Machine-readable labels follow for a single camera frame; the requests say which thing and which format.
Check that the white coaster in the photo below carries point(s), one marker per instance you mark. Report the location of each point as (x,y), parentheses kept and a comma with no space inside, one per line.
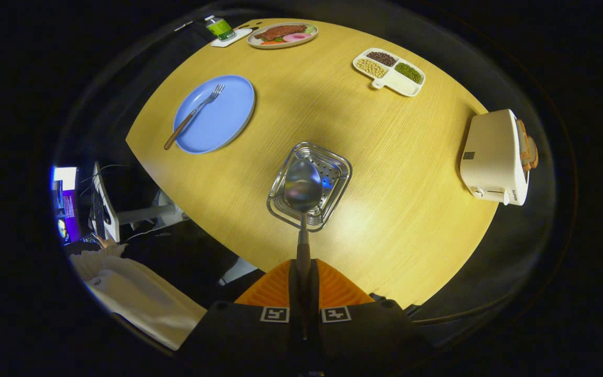
(239,36)

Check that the lit computer monitor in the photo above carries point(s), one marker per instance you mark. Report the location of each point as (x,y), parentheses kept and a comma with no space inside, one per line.
(66,209)

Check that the white furniture frame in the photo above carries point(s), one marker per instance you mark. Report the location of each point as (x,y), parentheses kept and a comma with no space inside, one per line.
(144,213)

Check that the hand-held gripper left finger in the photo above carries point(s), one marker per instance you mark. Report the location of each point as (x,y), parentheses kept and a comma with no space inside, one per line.
(249,335)

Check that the plate of meat and vegetables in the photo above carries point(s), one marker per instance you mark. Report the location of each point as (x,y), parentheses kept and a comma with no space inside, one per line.
(280,33)

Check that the white toaster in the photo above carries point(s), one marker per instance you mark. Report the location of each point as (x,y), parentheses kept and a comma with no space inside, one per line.
(492,157)

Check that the white clothing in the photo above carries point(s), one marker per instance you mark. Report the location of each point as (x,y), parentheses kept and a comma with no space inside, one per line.
(139,298)

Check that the white divided dish with beans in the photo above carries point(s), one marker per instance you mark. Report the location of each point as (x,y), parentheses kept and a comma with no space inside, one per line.
(403,86)

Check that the green label plastic bottle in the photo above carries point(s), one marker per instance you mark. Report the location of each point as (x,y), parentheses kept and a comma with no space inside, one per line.
(221,29)

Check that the white cloth tag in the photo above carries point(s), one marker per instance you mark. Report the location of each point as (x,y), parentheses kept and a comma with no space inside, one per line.
(183,25)

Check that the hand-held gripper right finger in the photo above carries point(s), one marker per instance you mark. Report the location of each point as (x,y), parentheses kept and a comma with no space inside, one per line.
(364,335)

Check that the brown toast slice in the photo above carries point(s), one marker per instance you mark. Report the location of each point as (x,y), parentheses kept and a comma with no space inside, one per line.
(533,152)
(522,139)

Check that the white framed screen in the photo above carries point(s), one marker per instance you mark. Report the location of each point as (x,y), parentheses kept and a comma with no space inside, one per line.
(103,209)

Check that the blue plate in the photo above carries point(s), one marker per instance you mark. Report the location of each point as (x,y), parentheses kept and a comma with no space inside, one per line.
(223,120)

